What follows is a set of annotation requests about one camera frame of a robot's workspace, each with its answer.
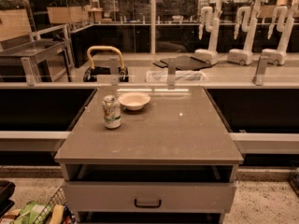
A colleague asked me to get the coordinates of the grey counter cabinet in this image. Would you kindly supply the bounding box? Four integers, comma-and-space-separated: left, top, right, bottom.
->
55, 86, 243, 224

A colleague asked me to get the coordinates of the white paper bowl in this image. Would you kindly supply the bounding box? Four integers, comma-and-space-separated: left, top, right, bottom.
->
119, 91, 150, 111

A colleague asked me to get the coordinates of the clear plastic tray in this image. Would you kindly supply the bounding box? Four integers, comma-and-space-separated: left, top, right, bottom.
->
145, 70, 208, 83

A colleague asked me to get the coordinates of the green white soda can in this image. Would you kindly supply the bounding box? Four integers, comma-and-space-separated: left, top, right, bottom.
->
102, 95, 121, 129

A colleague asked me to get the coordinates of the black floor mat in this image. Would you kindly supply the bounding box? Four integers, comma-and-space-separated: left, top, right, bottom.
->
153, 55, 211, 71

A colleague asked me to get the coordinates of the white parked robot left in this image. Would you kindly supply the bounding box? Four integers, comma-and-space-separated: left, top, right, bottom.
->
193, 0, 234, 65

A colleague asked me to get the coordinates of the white parked robot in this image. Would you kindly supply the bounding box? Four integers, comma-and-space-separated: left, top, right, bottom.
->
227, 0, 268, 65
262, 0, 299, 65
193, 0, 234, 65

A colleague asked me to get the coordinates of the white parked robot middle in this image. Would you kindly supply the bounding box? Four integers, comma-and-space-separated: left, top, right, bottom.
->
227, 0, 268, 65

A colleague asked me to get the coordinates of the grey metal table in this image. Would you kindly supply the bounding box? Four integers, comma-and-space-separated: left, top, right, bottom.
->
0, 39, 73, 82

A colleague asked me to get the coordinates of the yellow item in basket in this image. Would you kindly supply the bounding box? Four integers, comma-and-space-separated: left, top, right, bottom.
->
49, 204, 64, 224

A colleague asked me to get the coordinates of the green snack bag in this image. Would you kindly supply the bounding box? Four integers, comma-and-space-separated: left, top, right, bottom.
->
11, 202, 51, 224

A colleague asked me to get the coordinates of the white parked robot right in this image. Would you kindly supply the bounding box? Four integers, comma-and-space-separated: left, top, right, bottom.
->
262, 0, 299, 65

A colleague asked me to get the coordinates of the black bin stack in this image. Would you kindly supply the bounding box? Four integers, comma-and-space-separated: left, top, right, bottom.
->
0, 180, 15, 217

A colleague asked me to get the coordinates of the grey drawer with black handle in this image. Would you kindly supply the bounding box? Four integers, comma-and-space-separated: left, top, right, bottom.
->
63, 182, 236, 213

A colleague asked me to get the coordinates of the wire basket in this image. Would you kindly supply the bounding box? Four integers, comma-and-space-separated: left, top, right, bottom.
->
43, 188, 78, 224

